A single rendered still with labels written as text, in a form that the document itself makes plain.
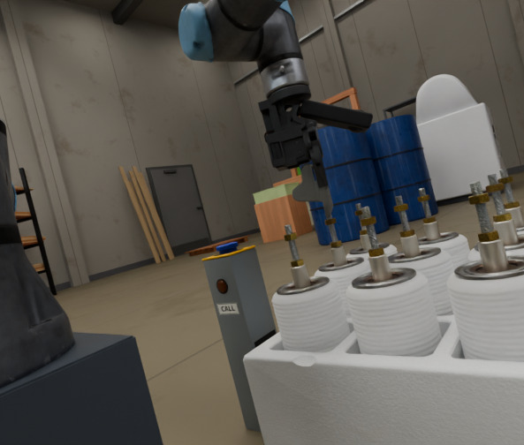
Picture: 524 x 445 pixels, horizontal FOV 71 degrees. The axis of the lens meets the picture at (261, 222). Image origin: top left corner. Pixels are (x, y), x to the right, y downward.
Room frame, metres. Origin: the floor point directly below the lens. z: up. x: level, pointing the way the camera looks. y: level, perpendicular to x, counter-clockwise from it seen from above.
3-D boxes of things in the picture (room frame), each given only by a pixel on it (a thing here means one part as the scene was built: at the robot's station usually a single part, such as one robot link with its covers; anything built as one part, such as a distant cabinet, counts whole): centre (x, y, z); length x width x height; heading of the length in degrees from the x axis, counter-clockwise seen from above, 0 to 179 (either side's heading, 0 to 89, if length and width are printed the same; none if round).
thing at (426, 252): (0.53, -0.20, 0.25); 0.08 x 0.08 x 0.01
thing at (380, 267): (0.44, -0.12, 0.26); 0.02 x 0.02 x 0.03
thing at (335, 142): (3.46, -1.07, 0.48); 1.31 x 0.80 x 0.96; 133
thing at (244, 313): (0.66, 0.07, 0.16); 0.07 x 0.07 x 0.31; 50
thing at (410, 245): (0.53, -0.20, 0.26); 0.02 x 0.02 x 0.03
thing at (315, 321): (0.52, -0.03, 0.16); 0.10 x 0.10 x 0.18
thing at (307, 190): (0.59, -0.09, 0.38); 0.06 x 0.03 x 0.09; 80
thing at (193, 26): (0.55, -0.02, 0.64); 0.11 x 0.11 x 0.08; 31
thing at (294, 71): (0.61, -0.10, 0.57); 0.08 x 0.08 x 0.05
